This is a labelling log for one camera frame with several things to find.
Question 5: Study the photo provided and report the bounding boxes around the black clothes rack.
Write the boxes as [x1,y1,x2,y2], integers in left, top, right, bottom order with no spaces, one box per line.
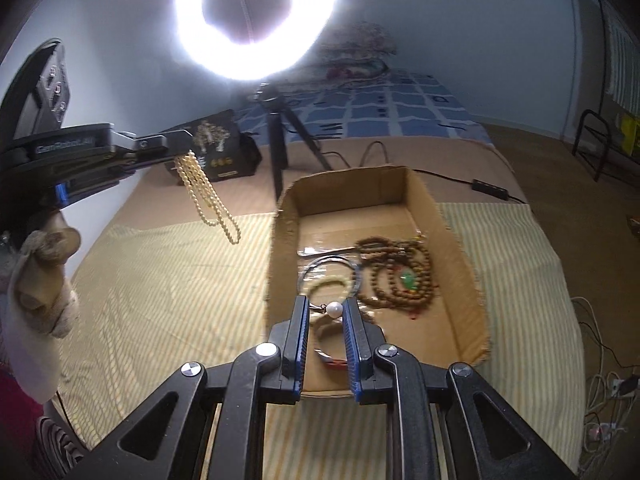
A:
[570,0,639,185]

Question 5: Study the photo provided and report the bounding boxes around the small pearl earring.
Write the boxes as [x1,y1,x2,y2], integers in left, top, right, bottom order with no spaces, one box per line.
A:
[310,301,343,318]

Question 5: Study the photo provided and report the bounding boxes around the dark thin bangle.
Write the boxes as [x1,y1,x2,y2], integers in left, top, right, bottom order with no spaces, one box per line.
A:
[296,256,362,300]

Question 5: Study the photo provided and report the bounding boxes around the striped yellow towel mat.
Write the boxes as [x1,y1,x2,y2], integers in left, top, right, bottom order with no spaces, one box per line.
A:
[62,204,585,479]

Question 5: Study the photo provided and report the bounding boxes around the folded floral quilt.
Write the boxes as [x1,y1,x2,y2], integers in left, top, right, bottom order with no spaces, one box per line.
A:
[305,22,397,80]

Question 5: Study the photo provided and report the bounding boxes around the black tripod stand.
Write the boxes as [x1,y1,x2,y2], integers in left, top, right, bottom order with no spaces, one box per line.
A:
[255,84,332,202]

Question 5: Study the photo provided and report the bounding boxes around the white floor cables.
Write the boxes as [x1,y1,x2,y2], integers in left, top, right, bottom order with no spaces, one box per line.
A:
[569,294,640,476]

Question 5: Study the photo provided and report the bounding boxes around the yellow box on rack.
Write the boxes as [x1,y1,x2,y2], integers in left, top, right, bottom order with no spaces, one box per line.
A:
[618,113,640,156]

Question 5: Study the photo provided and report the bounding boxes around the white ring light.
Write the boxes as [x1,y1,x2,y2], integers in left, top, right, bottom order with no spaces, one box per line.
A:
[174,0,337,81]

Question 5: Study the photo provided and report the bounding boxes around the red cord jade pendant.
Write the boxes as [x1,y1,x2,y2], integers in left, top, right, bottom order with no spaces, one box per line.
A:
[397,266,420,320]

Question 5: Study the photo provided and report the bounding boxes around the blue checkered bed sheet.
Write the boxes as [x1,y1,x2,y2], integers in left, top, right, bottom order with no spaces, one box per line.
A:
[232,70,494,143]

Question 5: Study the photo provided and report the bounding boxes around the white pearl necklace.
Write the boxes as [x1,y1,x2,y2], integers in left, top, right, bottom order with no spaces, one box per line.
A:
[172,152,242,246]

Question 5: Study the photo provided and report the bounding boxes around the gloved left hand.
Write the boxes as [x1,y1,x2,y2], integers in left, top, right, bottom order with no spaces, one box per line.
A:
[1,210,81,404]

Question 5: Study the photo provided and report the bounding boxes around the orange strap wristwatch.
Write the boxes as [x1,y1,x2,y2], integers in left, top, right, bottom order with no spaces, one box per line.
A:
[311,316,374,369]

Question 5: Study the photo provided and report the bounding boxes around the black cable inline switch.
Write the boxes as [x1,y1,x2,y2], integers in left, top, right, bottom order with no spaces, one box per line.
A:
[471,179,510,202]

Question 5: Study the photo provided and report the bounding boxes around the open cardboard box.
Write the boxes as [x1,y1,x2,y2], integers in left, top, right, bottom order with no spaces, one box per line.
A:
[265,166,489,367]

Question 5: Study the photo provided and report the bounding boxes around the black printed gift bag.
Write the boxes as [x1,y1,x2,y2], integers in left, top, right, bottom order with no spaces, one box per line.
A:
[168,108,262,182]

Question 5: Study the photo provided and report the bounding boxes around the brown wooden bead necklace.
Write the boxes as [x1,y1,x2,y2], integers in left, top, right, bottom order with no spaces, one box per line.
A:
[354,235,440,319]

